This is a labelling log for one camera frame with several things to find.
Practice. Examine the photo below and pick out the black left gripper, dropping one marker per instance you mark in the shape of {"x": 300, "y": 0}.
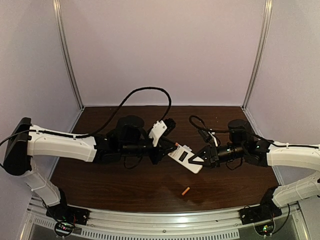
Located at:
{"x": 155, "y": 153}

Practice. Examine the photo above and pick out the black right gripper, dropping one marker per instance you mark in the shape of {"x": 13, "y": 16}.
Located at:
{"x": 213, "y": 155}

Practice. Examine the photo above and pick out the white remote control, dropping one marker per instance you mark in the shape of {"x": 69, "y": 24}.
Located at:
{"x": 181, "y": 156}

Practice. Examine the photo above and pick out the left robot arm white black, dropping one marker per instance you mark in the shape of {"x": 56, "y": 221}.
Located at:
{"x": 127, "y": 139}

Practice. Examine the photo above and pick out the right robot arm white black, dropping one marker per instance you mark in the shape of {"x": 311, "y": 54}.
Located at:
{"x": 255, "y": 150}

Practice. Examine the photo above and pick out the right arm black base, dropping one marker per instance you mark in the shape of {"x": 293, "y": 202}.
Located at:
{"x": 263, "y": 214}

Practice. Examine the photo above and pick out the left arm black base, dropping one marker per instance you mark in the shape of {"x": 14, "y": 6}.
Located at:
{"x": 66, "y": 217}

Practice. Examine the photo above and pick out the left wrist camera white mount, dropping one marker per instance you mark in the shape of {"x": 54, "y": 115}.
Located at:
{"x": 160, "y": 129}

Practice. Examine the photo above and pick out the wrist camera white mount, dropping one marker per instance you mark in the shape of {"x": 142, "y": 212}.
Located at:
{"x": 160, "y": 129}
{"x": 210, "y": 136}

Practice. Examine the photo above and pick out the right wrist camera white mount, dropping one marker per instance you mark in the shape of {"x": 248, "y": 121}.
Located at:
{"x": 210, "y": 136}

